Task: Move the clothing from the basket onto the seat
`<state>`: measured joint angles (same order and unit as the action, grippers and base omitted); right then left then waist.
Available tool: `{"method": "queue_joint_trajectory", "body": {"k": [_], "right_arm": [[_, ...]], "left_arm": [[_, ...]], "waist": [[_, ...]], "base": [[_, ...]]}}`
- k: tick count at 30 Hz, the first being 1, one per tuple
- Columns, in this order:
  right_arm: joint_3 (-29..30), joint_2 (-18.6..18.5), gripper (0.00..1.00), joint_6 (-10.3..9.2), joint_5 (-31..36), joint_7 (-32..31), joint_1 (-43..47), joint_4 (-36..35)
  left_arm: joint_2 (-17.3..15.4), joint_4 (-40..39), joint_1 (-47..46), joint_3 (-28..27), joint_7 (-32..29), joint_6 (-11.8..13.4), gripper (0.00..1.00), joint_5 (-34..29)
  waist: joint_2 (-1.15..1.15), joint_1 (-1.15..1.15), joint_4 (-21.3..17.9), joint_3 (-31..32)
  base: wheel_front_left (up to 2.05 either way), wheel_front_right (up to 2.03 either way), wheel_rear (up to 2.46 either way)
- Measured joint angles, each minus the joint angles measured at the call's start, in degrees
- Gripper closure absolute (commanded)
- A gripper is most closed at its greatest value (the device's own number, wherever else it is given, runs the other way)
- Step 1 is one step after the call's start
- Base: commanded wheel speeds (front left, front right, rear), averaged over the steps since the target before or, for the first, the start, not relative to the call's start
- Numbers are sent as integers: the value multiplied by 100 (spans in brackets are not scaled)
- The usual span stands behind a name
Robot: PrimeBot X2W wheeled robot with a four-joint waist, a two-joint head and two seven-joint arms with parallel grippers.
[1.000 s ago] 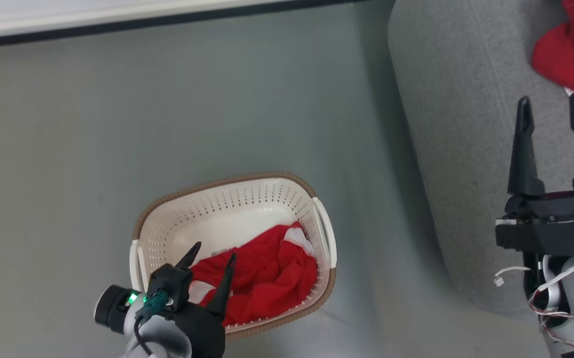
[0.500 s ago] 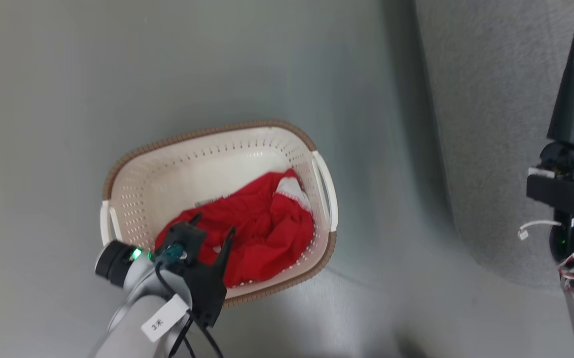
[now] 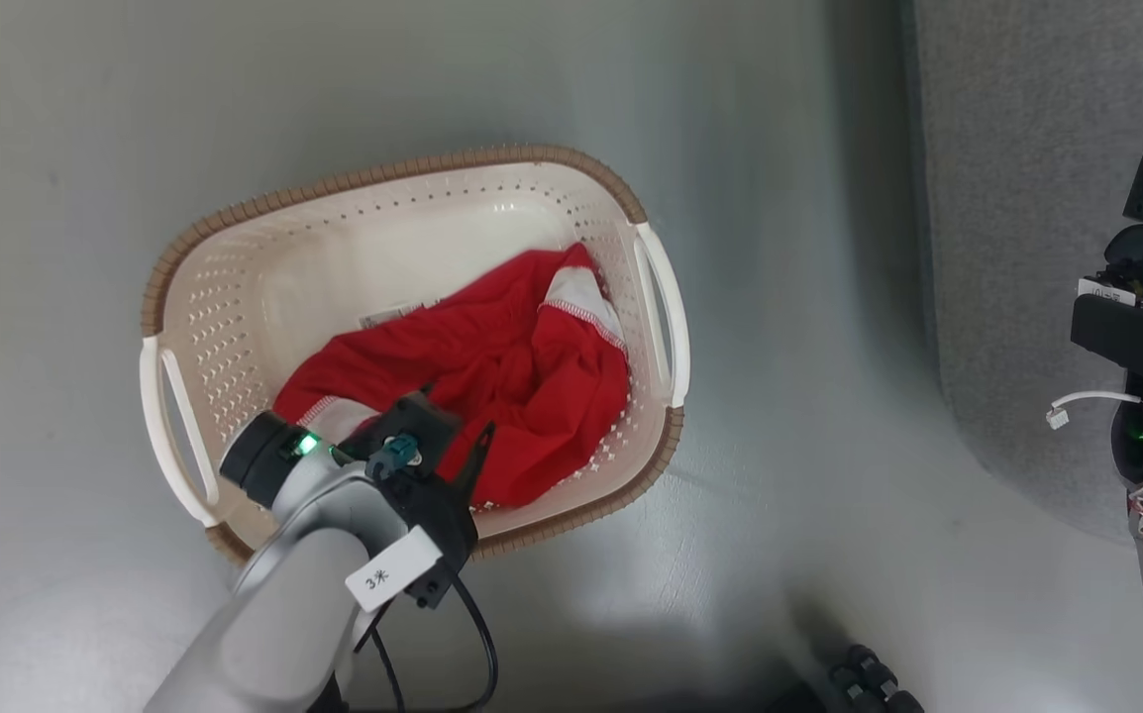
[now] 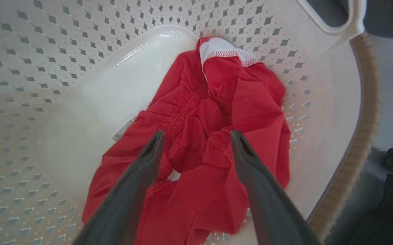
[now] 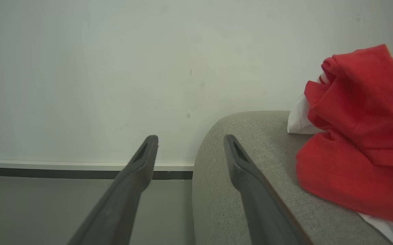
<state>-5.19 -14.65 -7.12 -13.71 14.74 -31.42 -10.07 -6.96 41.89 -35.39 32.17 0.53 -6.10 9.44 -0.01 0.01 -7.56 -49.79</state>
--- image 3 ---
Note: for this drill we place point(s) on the grey fabric sofa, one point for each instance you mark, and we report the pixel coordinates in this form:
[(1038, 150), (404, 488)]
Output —
[(1027, 198)]

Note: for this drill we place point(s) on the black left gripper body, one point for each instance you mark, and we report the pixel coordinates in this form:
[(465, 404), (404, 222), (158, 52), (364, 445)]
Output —
[(428, 436)]

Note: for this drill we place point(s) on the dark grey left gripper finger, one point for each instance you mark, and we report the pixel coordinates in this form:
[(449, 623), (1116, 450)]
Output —
[(474, 460)]

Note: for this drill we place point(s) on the red and white garment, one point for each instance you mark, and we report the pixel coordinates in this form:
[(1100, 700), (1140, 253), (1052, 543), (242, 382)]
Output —
[(512, 366)]

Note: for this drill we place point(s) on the white barcode sticker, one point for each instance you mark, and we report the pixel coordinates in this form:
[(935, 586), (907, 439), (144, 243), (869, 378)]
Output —
[(388, 317)]

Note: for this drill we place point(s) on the cream perforated laundry basket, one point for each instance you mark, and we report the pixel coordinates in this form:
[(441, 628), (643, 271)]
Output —
[(264, 287)]

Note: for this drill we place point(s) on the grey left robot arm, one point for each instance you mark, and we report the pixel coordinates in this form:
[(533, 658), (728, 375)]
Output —
[(284, 614)]

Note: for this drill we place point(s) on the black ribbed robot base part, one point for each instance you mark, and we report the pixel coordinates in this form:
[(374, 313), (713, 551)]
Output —
[(869, 678)]

